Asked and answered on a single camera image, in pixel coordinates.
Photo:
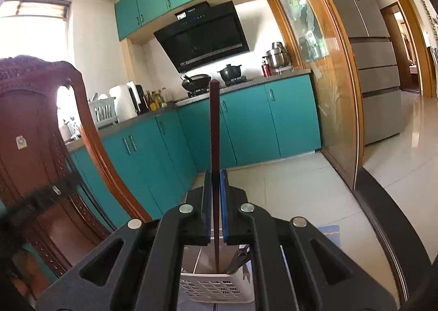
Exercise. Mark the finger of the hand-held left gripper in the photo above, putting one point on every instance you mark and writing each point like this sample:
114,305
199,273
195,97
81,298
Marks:
44,196

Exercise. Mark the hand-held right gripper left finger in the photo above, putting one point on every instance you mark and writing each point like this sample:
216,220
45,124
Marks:
207,208

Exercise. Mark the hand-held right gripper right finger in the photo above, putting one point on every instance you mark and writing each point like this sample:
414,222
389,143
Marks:
224,208

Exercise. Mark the white plastic utensil basket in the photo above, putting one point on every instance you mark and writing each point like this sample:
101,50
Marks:
219,288

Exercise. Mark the reddish brown chopstick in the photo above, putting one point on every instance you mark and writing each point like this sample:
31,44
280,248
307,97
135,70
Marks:
215,126

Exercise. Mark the carved wooden chair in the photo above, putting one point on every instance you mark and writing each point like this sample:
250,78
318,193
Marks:
30,119

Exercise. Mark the teal lower kitchen cabinets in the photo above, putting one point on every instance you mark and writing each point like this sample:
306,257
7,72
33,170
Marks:
246,126

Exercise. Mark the white dish rack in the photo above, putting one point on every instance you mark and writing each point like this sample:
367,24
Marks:
102,112

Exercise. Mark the light blue cloth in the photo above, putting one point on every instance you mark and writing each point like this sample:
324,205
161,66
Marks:
330,233

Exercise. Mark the yellow oil bottle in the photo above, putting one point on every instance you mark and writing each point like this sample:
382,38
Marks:
157,100

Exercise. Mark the dark sauce bottle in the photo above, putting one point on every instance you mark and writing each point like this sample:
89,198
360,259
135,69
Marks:
149,101

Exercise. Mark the white kitchen appliance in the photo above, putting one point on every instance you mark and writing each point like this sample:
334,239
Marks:
123,102

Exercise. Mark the black wok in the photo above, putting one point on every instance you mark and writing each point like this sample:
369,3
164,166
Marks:
196,82

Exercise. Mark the gas stove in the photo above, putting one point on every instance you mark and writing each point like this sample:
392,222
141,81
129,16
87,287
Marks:
236,82

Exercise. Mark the black kitchen appliance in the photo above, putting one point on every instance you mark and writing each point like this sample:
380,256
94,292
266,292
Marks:
141,99

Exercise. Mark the black cooking pot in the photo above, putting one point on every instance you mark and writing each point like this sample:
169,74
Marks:
230,74

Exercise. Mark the red bottle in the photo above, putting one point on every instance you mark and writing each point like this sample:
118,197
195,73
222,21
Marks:
266,70

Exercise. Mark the stainless steel pot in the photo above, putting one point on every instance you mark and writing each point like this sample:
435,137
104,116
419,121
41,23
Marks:
278,56

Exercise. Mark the kitchen window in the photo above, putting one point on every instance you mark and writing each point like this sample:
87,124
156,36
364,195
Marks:
34,34

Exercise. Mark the wood framed glass door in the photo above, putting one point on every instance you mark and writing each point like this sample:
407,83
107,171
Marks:
325,75

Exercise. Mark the black range hood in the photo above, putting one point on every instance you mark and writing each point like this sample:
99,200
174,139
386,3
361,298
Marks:
202,41

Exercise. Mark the silver refrigerator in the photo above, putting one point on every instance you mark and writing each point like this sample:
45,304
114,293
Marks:
373,58

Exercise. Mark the green leaf garland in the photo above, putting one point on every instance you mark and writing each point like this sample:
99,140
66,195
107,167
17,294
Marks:
429,13

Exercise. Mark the wooden door frame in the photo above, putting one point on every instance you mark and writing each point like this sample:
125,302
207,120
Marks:
415,41

